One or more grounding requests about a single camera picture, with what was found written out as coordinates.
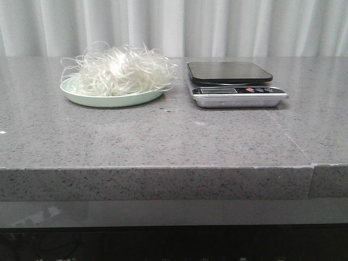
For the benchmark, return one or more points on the white vermicelli noodle bundle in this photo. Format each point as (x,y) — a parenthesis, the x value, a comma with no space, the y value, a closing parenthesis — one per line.
(105,71)

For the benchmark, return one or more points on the silver digital kitchen scale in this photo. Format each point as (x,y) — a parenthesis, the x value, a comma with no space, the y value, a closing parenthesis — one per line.
(232,84)

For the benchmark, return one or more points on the white pleated curtain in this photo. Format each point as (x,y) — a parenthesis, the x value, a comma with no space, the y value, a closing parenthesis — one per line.
(178,28)

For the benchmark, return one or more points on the light green round plate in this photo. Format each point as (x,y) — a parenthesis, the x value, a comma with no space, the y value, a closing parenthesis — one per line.
(109,101)

